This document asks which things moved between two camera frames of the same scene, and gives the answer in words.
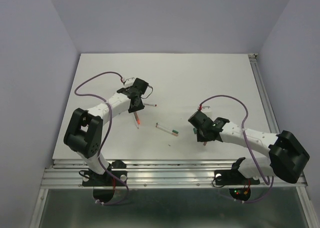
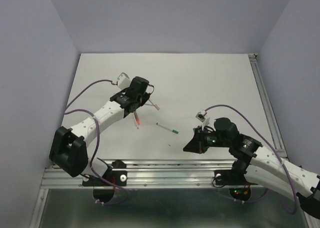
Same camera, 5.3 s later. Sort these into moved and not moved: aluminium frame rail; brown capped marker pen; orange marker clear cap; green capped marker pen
Moved: brown capped marker pen
Not moved: green capped marker pen; aluminium frame rail; orange marker clear cap
